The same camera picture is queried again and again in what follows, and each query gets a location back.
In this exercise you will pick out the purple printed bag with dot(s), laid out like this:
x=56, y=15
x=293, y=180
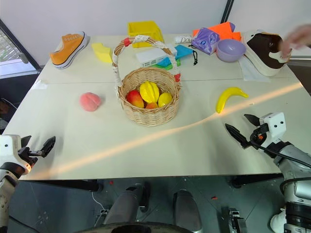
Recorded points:
x=205, y=41

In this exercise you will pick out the yellow lemon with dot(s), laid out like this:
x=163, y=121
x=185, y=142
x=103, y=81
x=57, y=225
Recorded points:
x=165, y=99

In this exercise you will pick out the black window frame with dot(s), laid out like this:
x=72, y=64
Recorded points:
x=17, y=38

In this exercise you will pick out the red and yellow mango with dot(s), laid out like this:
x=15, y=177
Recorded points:
x=134, y=98

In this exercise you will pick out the yellow plastic bin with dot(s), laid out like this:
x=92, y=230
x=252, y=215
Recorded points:
x=143, y=30

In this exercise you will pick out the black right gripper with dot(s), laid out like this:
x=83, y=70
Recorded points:
x=258, y=137

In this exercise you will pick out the white flat box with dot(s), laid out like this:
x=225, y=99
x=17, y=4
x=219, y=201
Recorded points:
x=153, y=57

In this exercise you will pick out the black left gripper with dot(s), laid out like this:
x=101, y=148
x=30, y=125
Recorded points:
x=29, y=156

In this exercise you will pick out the yellow sponge block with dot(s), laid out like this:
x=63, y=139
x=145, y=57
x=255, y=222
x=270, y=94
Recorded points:
x=102, y=52

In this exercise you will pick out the orange box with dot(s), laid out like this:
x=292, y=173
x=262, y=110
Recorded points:
x=219, y=29

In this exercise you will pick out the pink peach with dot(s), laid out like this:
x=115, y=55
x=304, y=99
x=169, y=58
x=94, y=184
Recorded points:
x=90, y=102

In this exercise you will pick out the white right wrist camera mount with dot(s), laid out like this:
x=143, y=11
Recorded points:
x=274, y=126

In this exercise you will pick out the brown and white shoe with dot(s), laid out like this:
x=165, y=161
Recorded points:
x=262, y=48

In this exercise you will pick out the black slanted pole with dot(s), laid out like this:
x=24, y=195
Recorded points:
x=227, y=11

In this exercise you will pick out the white cloth piece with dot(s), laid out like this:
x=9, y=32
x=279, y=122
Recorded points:
x=279, y=221

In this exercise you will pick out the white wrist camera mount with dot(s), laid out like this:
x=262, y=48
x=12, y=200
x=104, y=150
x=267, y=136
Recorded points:
x=274, y=126
x=8, y=148

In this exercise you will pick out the yellow banana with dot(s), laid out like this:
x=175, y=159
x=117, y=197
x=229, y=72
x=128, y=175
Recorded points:
x=226, y=98

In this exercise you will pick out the dark grey rounded shape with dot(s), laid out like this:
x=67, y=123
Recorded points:
x=125, y=206
x=187, y=211

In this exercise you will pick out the small orange fruit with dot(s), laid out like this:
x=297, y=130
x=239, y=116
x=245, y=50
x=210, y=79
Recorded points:
x=151, y=105

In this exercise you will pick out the black table frame bar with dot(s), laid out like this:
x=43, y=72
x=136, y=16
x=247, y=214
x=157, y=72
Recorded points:
x=255, y=180
x=73, y=185

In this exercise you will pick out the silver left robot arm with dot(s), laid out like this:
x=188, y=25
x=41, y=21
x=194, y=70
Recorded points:
x=6, y=184

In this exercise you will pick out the purple plastic bowl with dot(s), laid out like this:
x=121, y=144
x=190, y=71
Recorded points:
x=230, y=49

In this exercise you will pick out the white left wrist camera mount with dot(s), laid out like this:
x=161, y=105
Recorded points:
x=8, y=148

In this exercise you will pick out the orange canvas sneaker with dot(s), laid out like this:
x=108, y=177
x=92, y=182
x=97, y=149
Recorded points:
x=65, y=52

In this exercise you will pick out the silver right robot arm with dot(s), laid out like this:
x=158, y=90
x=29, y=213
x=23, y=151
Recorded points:
x=296, y=170

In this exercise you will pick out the person's bare hand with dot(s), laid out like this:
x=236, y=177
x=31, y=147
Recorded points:
x=298, y=35

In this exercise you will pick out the white Dove tube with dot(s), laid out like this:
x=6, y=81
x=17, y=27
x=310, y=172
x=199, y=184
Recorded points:
x=183, y=39

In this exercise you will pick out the white paper sheet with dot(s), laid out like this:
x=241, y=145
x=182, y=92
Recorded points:
x=250, y=71

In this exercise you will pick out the yellow starfruit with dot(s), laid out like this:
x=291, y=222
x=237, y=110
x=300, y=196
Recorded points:
x=149, y=91

